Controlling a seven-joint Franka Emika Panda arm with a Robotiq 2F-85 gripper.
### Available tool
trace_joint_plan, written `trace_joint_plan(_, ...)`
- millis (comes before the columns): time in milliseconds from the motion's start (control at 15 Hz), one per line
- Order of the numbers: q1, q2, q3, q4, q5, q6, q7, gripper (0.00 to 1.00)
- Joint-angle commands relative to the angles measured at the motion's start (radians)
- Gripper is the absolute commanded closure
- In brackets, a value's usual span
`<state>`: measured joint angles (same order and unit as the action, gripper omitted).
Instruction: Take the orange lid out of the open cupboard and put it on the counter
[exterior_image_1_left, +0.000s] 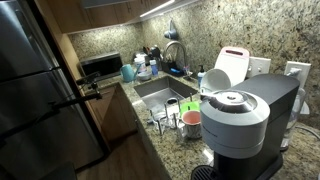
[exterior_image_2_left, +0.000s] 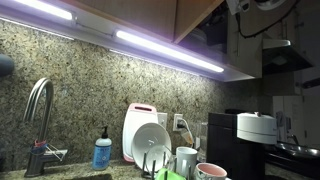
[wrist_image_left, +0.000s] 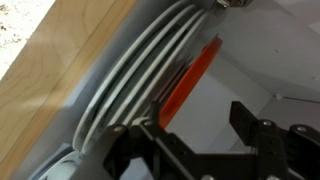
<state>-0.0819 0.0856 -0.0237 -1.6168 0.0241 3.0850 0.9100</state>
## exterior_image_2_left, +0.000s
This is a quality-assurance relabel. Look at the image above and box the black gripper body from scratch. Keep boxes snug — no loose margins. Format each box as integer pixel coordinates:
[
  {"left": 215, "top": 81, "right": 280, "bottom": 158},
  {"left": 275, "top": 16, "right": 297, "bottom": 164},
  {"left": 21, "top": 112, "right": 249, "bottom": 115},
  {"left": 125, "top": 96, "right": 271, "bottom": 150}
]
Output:
[{"left": 209, "top": 3, "right": 232, "bottom": 28}]

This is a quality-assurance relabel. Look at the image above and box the long under-cabinet light bar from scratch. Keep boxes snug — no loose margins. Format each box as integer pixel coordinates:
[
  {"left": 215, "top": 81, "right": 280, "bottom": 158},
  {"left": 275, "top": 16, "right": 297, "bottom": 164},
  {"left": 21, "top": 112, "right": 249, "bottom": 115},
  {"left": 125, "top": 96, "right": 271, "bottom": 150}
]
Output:
[{"left": 114, "top": 29, "right": 225, "bottom": 74}]

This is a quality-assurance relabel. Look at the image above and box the dark range hood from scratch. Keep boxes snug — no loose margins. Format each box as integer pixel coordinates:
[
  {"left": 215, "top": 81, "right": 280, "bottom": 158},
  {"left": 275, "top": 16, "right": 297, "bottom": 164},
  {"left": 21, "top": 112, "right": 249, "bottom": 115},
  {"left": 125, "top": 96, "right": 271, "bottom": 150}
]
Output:
[{"left": 261, "top": 39, "right": 314, "bottom": 76}]

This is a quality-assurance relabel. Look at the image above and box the clear water tank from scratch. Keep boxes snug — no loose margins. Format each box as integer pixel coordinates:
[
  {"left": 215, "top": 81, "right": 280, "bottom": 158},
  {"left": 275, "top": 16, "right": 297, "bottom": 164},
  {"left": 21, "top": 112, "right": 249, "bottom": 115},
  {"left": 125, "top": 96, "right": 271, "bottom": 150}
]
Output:
[{"left": 196, "top": 121, "right": 209, "bottom": 163}]

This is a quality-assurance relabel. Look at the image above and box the white cutting board pink rim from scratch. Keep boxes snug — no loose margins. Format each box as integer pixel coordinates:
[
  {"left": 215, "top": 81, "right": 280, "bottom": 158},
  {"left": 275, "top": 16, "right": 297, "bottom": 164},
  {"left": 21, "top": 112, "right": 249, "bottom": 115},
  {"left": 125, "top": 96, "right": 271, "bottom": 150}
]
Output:
[{"left": 121, "top": 102, "right": 158, "bottom": 163}]

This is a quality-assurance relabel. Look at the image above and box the black and grey coffee machine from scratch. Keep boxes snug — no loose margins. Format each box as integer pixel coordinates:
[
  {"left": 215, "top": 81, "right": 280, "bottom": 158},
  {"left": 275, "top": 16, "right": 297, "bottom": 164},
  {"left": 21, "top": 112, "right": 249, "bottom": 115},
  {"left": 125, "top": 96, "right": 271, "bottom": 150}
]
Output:
[{"left": 206, "top": 111, "right": 278, "bottom": 180}]

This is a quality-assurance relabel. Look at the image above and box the large white bowl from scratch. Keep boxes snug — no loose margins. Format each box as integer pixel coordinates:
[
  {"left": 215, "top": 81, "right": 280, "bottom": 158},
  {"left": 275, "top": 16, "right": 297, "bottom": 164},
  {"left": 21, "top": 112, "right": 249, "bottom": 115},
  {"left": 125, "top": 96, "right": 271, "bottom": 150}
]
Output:
[{"left": 131, "top": 122, "right": 172, "bottom": 173}]

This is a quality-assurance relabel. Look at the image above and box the plain white mug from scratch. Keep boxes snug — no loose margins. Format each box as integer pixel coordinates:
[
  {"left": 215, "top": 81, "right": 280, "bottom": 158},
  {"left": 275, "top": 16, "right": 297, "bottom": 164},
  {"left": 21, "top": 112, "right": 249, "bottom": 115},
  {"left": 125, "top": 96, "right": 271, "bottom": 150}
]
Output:
[{"left": 175, "top": 146, "right": 198, "bottom": 178}]

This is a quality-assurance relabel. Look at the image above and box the steel frying pan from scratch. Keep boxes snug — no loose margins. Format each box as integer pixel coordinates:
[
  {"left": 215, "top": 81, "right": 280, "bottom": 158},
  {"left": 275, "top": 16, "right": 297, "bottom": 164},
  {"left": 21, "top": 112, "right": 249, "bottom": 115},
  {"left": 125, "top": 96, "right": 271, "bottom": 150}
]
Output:
[{"left": 274, "top": 133, "right": 320, "bottom": 159}]

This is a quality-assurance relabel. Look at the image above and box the white mug with pink inside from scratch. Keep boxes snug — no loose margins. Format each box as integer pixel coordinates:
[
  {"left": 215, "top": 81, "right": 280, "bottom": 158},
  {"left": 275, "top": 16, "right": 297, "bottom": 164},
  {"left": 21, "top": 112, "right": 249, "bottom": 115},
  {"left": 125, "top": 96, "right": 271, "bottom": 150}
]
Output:
[{"left": 194, "top": 162, "right": 228, "bottom": 180}]

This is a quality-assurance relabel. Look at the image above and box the black stove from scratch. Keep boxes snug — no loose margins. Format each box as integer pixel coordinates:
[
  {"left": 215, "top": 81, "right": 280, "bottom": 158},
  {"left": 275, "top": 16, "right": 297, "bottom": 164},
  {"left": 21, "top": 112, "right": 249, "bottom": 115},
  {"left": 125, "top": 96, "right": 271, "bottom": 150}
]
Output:
[{"left": 264, "top": 143, "right": 320, "bottom": 180}]

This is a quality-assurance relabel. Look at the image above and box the short under-cabinet light bar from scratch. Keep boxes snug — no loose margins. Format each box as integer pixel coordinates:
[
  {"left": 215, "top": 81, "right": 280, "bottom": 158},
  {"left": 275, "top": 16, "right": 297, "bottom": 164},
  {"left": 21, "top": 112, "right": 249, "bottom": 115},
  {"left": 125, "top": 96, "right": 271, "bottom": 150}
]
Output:
[{"left": 13, "top": 0, "right": 76, "bottom": 22}]

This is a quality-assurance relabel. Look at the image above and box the blue label soap bottle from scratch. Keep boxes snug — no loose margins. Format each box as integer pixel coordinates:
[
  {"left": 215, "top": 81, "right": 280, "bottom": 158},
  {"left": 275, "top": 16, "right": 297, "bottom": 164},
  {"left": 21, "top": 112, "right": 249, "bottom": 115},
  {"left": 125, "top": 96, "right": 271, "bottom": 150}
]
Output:
[{"left": 92, "top": 125, "right": 113, "bottom": 171}]

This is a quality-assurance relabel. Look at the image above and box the curved steel faucet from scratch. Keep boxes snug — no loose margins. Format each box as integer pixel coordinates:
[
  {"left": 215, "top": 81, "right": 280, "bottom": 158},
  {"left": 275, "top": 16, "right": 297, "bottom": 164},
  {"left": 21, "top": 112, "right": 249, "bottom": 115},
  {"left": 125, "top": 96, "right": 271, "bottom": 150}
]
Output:
[{"left": 23, "top": 77, "right": 69, "bottom": 178}]

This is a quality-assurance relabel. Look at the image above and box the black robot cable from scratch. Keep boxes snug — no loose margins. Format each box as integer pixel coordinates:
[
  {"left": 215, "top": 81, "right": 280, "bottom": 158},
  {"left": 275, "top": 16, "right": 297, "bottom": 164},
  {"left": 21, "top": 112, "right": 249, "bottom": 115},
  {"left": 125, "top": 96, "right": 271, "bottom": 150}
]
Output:
[{"left": 234, "top": 0, "right": 301, "bottom": 39}]

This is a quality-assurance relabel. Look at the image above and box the white wall outlet plate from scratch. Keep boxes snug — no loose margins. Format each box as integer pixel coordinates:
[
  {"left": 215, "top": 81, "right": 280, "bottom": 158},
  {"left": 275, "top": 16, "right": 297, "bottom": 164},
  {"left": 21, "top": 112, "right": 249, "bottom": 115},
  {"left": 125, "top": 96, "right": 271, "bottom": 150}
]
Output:
[{"left": 172, "top": 113, "right": 184, "bottom": 132}]

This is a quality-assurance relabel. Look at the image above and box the power plug with cord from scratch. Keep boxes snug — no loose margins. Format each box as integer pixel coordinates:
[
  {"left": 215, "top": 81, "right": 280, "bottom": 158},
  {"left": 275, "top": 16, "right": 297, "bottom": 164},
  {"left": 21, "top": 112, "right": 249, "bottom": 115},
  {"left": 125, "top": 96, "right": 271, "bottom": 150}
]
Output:
[{"left": 177, "top": 118, "right": 195, "bottom": 145}]

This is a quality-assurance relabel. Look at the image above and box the white wall switch plate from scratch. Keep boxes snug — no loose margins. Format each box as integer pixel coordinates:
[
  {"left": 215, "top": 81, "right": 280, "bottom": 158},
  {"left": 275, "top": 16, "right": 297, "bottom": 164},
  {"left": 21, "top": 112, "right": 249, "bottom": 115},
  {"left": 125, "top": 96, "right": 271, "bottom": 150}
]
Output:
[{"left": 156, "top": 112, "right": 169, "bottom": 129}]

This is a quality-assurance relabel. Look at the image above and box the metal wire dish rack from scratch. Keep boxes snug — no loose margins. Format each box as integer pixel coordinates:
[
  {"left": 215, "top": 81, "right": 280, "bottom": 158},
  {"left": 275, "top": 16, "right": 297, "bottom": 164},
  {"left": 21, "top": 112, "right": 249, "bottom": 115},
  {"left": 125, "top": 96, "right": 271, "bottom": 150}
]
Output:
[{"left": 141, "top": 151, "right": 194, "bottom": 180}]

